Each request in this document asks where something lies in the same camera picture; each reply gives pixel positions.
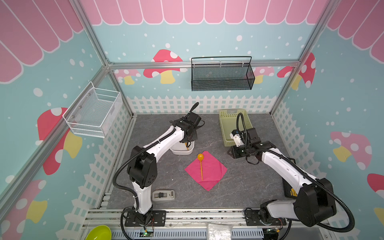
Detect white plastic tub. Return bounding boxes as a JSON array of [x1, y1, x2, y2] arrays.
[[170, 142, 195, 156]]

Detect green perforated plastic basket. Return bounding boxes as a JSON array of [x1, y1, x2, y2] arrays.
[[219, 109, 253, 147]]

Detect pink paper napkin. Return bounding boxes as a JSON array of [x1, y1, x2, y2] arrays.
[[185, 151, 228, 191]]

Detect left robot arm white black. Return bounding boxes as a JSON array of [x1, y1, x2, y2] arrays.
[[113, 102, 202, 226]]

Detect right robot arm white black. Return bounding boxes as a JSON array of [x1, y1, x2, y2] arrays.
[[228, 113, 355, 233]]

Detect black flat box yellow label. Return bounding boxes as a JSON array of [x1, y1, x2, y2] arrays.
[[281, 157, 299, 199]]

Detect clear plastic bag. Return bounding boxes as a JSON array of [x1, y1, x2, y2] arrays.
[[207, 223, 232, 240]]

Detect lime green bowl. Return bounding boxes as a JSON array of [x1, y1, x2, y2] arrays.
[[85, 225, 112, 240]]

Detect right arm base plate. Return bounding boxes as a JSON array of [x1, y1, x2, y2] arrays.
[[244, 208, 287, 227]]

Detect black mesh wall basket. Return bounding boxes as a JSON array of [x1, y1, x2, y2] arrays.
[[191, 56, 256, 91]]

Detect grey switch box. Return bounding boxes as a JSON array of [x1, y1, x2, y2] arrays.
[[152, 190, 175, 203]]

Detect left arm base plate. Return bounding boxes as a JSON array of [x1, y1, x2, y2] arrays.
[[122, 209, 167, 227]]

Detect white wire wall basket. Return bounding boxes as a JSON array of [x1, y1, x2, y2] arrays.
[[63, 82, 123, 138]]

